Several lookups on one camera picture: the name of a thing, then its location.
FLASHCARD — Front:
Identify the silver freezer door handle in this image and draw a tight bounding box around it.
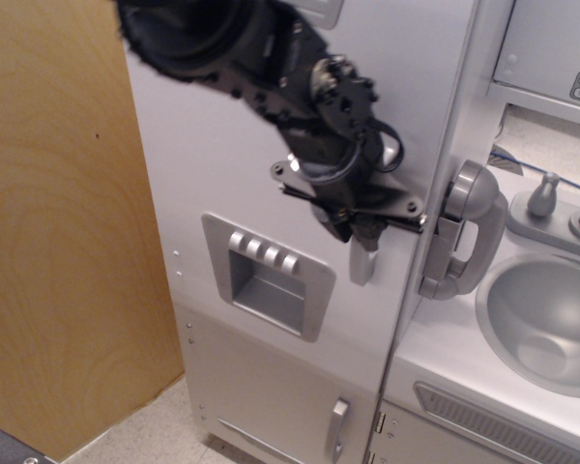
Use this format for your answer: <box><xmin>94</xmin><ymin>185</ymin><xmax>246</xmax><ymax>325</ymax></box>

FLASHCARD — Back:
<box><xmin>327</xmin><ymin>398</ymin><xmax>350</xmax><ymax>464</ymax></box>

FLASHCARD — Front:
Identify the blue cable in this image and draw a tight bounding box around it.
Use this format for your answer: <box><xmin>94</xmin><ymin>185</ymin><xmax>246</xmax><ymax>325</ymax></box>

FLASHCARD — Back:
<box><xmin>488</xmin><ymin>150</ymin><xmax>580</xmax><ymax>194</ymax></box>

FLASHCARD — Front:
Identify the silver ice dispenser panel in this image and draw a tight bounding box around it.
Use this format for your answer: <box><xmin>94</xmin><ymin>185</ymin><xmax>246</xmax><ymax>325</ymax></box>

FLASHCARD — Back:
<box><xmin>201</xmin><ymin>213</ymin><xmax>336</xmax><ymax>342</ymax></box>

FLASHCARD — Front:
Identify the white toy fridge door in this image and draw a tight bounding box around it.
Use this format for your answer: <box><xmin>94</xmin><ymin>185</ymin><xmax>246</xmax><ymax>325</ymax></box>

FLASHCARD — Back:
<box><xmin>124</xmin><ymin>1</ymin><xmax>479</xmax><ymax>382</ymax></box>

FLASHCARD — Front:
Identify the silver toy telephone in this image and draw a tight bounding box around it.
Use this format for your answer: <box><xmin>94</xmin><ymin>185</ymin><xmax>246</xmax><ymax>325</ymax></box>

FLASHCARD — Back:
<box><xmin>419</xmin><ymin>160</ymin><xmax>508</xmax><ymax>301</ymax></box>

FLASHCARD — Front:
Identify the white lower freezer door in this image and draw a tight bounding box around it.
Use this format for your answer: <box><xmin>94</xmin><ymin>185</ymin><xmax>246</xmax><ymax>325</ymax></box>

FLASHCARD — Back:
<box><xmin>175</xmin><ymin>305</ymin><xmax>376</xmax><ymax>463</ymax></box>

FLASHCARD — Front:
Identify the brass cabinet hinge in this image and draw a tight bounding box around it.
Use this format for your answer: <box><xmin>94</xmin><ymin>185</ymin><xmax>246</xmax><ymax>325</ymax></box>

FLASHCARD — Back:
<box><xmin>374</xmin><ymin>411</ymin><xmax>386</xmax><ymax>434</ymax></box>

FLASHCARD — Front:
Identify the toy microwave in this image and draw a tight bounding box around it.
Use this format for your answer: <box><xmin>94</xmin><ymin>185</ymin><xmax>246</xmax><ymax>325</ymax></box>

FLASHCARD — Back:
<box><xmin>489</xmin><ymin>1</ymin><xmax>580</xmax><ymax>124</ymax></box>

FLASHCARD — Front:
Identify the grey base with screw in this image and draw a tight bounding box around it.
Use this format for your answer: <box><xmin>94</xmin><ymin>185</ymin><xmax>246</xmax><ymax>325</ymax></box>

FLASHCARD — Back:
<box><xmin>0</xmin><ymin>429</ymin><xmax>55</xmax><ymax>464</ymax></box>

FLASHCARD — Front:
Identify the silver toy faucet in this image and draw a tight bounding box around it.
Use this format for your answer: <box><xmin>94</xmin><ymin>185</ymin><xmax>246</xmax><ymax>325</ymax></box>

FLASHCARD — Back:
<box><xmin>507</xmin><ymin>172</ymin><xmax>580</xmax><ymax>256</ymax></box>

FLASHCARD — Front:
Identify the grey oven vent panel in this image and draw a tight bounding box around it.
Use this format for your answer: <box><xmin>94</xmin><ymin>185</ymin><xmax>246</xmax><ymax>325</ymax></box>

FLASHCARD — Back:
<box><xmin>413</xmin><ymin>382</ymin><xmax>580</xmax><ymax>463</ymax></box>

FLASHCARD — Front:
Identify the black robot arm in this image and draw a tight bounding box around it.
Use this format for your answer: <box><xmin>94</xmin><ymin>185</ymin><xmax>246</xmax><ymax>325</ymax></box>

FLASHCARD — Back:
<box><xmin>116</xmin><ymin>1</ymin><xmax>426</xmax><ymax>251</ymax></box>

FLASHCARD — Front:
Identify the silver fridge door handle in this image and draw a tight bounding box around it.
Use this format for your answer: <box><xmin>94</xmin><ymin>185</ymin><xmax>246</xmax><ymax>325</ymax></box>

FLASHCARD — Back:
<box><xmin>348</xmin><ymin>144</ymin><xmax>400</xmax><ymax>286</ymax></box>

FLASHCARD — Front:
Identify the silver toy sink basin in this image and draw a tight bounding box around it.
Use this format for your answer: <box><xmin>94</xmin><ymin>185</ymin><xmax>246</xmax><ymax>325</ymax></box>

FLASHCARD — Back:
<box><xmin>476</xmin><ymin>254</ymin><xmax>580</xmax><ymax>398</ymax></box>

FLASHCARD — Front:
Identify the plywood board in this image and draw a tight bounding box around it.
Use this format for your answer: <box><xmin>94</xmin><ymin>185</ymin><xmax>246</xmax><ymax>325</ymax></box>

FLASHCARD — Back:
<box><xmin>0</xmin><ymin>1</ymin><xmax>182</xmax><ymax>459</ymax></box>

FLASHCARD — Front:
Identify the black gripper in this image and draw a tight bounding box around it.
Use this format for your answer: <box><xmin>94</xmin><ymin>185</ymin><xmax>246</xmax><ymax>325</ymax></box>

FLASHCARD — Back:
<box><xmin>270</xmin><ymin>159</ymin><xmax>426</xmax><ymax>251</ymax></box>

